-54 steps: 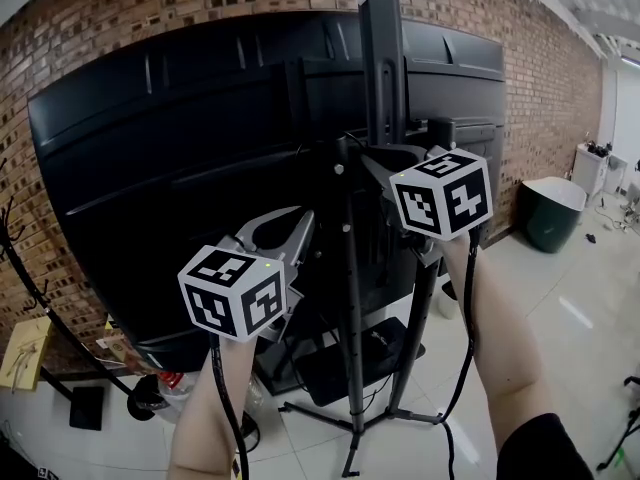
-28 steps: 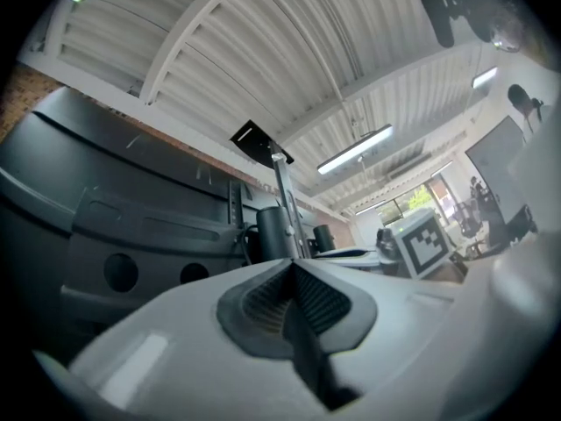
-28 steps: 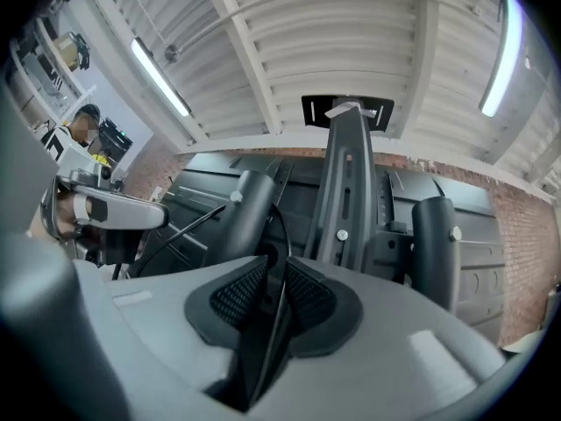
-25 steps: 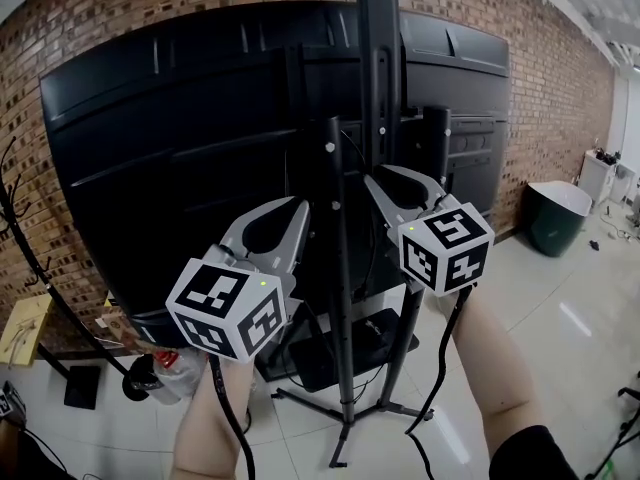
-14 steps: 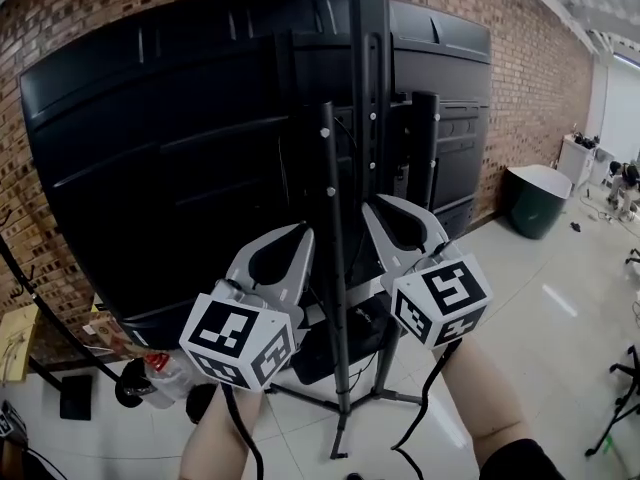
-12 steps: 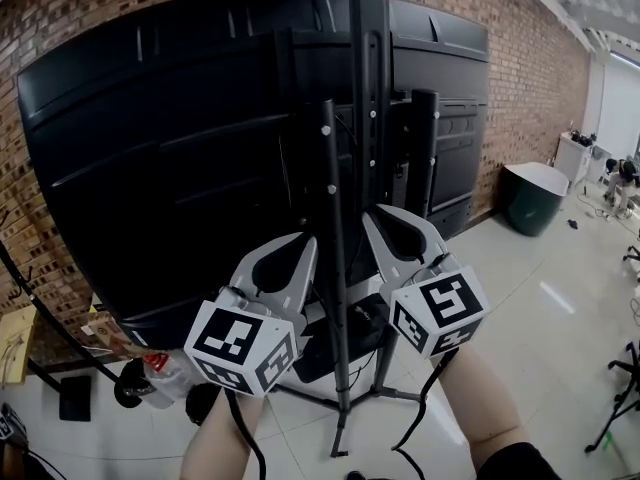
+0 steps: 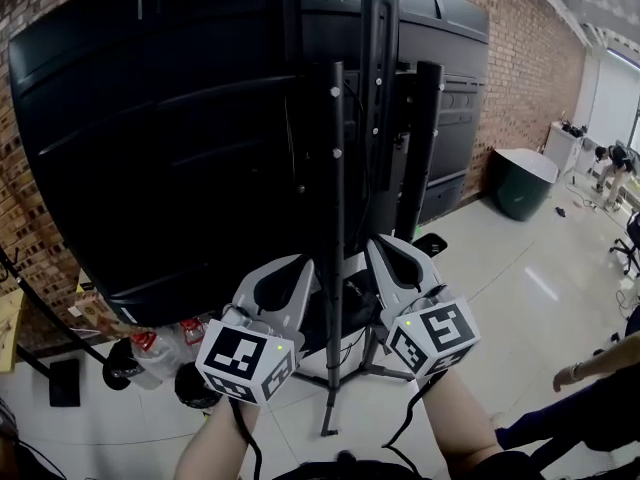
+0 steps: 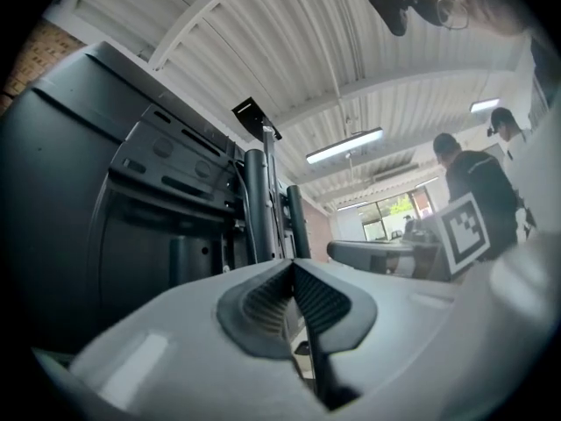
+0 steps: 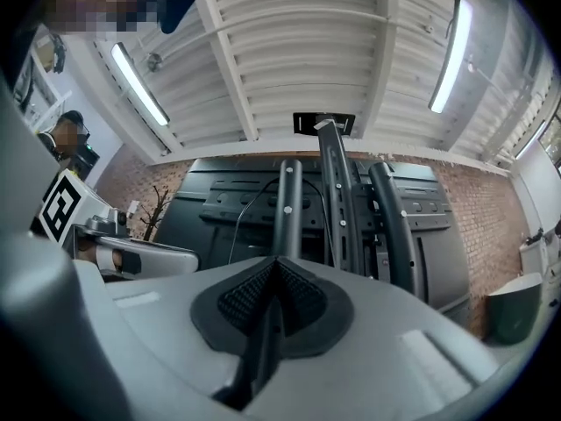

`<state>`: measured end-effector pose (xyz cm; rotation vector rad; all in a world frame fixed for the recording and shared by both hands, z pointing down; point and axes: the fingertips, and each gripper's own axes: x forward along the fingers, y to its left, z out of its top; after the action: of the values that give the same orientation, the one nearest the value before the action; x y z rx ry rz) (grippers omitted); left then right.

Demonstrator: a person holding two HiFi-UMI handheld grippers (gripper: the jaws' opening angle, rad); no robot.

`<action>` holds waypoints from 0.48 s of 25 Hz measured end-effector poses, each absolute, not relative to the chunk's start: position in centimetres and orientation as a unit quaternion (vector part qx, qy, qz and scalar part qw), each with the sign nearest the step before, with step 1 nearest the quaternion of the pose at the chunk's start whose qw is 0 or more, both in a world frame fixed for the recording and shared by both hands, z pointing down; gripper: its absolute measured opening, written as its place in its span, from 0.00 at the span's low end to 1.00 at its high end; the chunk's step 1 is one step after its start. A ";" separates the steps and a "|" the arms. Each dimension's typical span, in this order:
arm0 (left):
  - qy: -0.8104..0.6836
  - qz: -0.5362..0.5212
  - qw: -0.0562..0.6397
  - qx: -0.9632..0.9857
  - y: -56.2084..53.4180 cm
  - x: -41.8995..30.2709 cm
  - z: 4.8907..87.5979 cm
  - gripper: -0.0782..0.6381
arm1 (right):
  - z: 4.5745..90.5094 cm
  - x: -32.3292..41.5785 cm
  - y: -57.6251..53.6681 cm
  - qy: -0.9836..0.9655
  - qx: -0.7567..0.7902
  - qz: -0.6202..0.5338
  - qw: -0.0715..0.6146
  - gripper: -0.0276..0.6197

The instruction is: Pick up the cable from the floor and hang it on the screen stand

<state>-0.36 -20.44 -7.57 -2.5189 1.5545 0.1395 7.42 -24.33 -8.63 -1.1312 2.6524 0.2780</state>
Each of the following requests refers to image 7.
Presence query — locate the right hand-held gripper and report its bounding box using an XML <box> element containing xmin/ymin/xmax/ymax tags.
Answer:
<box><xmin>364</xmin><ymin>233</ymin><xmax>482</xmax><ymax>380</ymax></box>

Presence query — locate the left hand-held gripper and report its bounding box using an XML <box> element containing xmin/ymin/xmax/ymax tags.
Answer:
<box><xmin>194</xmin><ymin>253</ymin><xmax>317</xmax><ymax>408</ymax></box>

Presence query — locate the black screen stand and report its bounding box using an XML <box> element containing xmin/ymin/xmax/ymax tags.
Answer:
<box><xmin>282</xmin><ymin>0</ymin><xmax>449</xmax><ymax>329</ymax></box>

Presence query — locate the person's left forearm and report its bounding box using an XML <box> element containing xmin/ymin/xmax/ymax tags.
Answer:
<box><xmin>172</xmin><ymin>396</ymin><xmax>261</xmax><ymax>480</ymax></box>

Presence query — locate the another person's forearm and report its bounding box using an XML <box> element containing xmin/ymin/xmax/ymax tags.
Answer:
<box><xmin>574</xmin><ymin>331</ymin><xmax>640</xmax><ymax>380</ymax></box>

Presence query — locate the person's right forearm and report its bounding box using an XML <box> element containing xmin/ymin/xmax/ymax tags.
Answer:
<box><xmin>418</xmin><ymin>367</ymin><xmax>504</xmax><ymax>469</ymax></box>

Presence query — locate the black tripod stand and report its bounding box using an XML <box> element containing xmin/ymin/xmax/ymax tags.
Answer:
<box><xmin>292</xmin><ymin>247</ymin><xmax>419</xmax><ymax>439</ymax></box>

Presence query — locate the large black screen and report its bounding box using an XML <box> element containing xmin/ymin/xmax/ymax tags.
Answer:
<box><xmin>7</xmin><ymin>0</ymin><xmax>491</xmax><ymax>327</ymax></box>

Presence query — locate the clear bottle with red cap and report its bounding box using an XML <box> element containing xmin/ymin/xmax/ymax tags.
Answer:
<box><xmin>178</xmin><ymin>317</ymin><xmax>210</xmax><ymax>352</ymax></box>
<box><xmin>130</xmin><ymin>331</ymin><xmax>179</xmax><ymax>390</ymax></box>

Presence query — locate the black round weight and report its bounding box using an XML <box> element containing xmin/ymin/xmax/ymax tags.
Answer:
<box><xmin>173</xmin><ymin>361</ymin><xmax>222</xmax><ymax>410</ymax></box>
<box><xmin>102</xmin><ymin>339</ymin><xmax>140</xmax><ymax>392</ymax></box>

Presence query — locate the brown cardboard box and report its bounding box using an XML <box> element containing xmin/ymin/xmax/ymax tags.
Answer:
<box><xmin>63</xmin><ymin>278</ymin><xmax>132</xmax><ymax>335</ymax></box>

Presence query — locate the person's black clothing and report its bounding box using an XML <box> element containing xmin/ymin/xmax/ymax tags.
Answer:
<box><xmin>272</xmin><ymin>448</ymin><xmax>532</xmax><ymax>480</ymax></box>

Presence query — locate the dark round bin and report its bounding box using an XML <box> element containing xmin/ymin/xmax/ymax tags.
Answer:
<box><xmin>487</xmin><ymin>147</ymin><xmax>560</xmax><ymax>222</ymax></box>

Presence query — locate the black flat plate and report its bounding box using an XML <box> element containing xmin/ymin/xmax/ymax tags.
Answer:
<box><xmin>48</xmin><ymin>358</ymin><xmax>82</xmax><ymax>409</ymax></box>

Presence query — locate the thin black slanted pole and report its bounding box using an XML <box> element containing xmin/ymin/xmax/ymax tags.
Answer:
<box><xmin>0</xmin><ymin>245</ymin><xmax>110</xmax><ymax>367</ymax></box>

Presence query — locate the black office chair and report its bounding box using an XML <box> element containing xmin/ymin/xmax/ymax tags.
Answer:
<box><xmin>608</xmin><ymin>209</ymin><xmax>640</xmax><ymax>277</ymax></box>

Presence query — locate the white cabinet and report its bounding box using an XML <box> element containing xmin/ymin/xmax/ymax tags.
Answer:
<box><xmin>543</xmin><ymin>120</ymin><xmax>587</xmax><ymax>175</ymax></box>

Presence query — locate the wooden board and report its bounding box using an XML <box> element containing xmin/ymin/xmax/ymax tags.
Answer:
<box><xmin>0</xmin><ymin>287</ymin><xmax>27</xmax><ymax>374</ymax></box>

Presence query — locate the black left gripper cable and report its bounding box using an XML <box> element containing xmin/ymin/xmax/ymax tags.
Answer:
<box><xmin>228</xmin><ymin>397</ymin><xmax>266</xmax><ymax>480</ymax></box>

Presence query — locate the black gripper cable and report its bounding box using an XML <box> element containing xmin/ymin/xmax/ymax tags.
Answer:
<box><xmin>228</xmin><ymin>397</ymin><xmax>266</xmax><ymax>480</ymax></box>
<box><xmin>382</xmin><ymin>370</ymin><xmax>447</xmax><ymax>474</ymax></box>

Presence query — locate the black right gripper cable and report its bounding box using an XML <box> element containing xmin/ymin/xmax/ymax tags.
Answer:
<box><xmin>382</xmin><ymin>370</ymin><xmax>447</xmax><ymax>474</ymax></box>

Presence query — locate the thin floor cable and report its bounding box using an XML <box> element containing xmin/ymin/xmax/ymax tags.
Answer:
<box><xmin>565</xmin><ymin>175</ymin><xmax>617</xmax><ymax>215</ymax></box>

